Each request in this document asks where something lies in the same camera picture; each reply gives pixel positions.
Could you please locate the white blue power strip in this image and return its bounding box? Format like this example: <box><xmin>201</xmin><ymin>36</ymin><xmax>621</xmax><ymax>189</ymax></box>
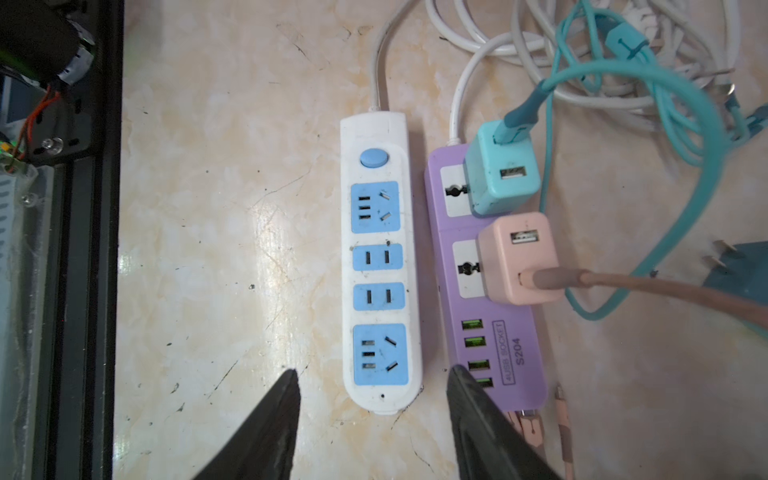
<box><xmin>340</xmin><ymin>111</ymin><xmax>423</xmax><ymax>415</ymax></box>

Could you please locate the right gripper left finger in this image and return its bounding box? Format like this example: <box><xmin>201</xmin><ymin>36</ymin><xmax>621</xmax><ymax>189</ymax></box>
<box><xmin>196</xmin><ymin>369</ymin><xmax>301</xmax><ymax>479</ymax></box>

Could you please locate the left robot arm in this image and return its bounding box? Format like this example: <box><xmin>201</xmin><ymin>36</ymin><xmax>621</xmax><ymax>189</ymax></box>
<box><xmin>1</xmin><ymin>1</ymin><xmax>96</xmax><ymax>85</ymax></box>

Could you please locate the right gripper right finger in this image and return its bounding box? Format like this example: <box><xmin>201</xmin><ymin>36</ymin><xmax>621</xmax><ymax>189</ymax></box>
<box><xmin>446</xmin><ymin>365</ymin><xmax>558</xmax><ymax>480</ymax></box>

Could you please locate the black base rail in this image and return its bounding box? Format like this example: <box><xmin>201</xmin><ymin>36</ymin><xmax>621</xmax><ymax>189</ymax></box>
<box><xmin>0</xmin><ymin>0</ymin><xmax>126</xmax><ymax>480</ymax></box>

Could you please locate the white purple-strip cable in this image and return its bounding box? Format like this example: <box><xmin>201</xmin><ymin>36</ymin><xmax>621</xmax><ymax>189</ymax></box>
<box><xmin>424</xmin><ymin>0</ymin><xmax>739</xmax><ymax>145</ymax></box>

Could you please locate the dark teal charger plug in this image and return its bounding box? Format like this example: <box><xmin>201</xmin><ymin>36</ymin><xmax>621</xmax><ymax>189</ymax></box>
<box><xmin>703</xmin><ymin>240</ymin><xmax>767</xmax><ymax>305</ymax></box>

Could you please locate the pink charger cable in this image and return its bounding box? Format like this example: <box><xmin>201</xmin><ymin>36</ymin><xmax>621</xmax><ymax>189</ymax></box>
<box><xmin>509</xmin><ymin>267</ymin><xmax>768</xmax><ymax>480</ymax></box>

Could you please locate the light teal charger plug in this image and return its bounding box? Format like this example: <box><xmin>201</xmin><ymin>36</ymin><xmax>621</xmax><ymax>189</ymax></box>
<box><xmin>464</xmin><ymin>120</ymin><xmax>541</xmax><ymax>217</ymax></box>

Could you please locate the pink charger plug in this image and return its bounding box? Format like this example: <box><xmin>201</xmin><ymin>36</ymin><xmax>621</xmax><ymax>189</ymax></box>
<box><xmin>477</xmin><ymin>212</ymin><xmax>565</xmax><ymax>306</ymax></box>

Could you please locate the purple power strip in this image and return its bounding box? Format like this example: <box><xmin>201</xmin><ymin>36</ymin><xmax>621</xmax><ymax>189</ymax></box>
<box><xmin>424</xmin><ymin>145</ymin><xmax>548</xmax><ymax>412</ymax></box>

